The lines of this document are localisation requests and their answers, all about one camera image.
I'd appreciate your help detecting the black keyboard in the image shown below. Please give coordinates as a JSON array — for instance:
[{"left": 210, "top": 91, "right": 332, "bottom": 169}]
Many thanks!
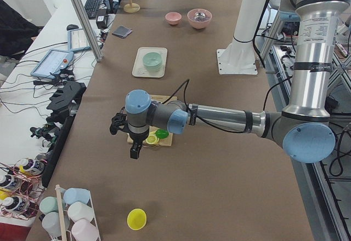
[{"left": 84, "top": 0, "right": 102, "bottom": 19}]

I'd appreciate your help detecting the white cup rack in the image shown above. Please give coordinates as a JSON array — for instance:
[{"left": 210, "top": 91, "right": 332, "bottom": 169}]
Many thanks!
[{"left": 39, "top": 185, "right": 102, "bottom": 240}]

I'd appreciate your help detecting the yellow plastic cup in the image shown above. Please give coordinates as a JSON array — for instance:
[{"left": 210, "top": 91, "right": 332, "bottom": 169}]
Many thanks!
[{"left": 127, "top": 208, "right": 147, "bottom": 231}]

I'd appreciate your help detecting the blue teach pendant far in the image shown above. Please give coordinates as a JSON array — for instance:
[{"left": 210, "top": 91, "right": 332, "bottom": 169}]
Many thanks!
[{"left": 67, "top": 28, "right": 90, "bottom": 53}]

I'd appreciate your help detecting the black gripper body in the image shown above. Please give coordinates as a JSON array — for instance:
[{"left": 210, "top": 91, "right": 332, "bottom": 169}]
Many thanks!
[{"left": 129, "top": 133, "right": 147, "bottom": 153}]

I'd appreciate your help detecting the blue teach pendant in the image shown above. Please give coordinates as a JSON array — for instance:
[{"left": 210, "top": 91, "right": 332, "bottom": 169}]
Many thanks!
[
  {"left": 30, "top": 49, "right": 74, "bottom": 79},
  {"left": 67, "top": 28, "right": 90, "bottom": 53}
]

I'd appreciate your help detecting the wooden cutting board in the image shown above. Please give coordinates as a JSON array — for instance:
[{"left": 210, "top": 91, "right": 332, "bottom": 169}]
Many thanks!
[{"left": 143, "top": 94, "right": 173, "bottom": 147}]

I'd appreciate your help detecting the green bowl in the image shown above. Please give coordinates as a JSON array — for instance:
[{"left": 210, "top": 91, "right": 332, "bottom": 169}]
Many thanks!
[{"left": 142, "top": 52, "right": 163, "bottom": 72}]

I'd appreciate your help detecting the small pink bowl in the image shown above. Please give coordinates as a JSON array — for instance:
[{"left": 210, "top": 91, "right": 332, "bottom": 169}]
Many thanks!
[{"left": 165, "top": 12, "right": 182, "bottom": 26}]

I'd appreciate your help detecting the grey folded cloth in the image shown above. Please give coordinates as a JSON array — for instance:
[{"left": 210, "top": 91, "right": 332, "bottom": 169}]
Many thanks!
[{"left": 112, "top": 25, "right": 133, "bottom": 39}]

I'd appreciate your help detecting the large pink bowl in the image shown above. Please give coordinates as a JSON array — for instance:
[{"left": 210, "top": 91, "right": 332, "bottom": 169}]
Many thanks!
[{"left": 187, "top": 8, "right": 212, "bottom": 29}]

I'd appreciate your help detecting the blue teach pendant near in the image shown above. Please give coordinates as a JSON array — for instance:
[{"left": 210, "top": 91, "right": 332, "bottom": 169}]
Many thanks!
[{"left": 30, "top": 49, "right": 74, "bottom": 79}]

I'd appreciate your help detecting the aluminium frame post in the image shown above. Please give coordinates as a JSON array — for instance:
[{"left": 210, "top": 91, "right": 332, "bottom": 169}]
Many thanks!
[{"left": 71, "top": 0, "right": 103, "bottom": 62}]

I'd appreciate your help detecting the cream rabbit tray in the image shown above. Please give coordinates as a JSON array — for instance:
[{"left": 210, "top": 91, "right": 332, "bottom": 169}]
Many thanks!
[{"left": 132, "top": 47, "right": 167, "bottom": 78}]

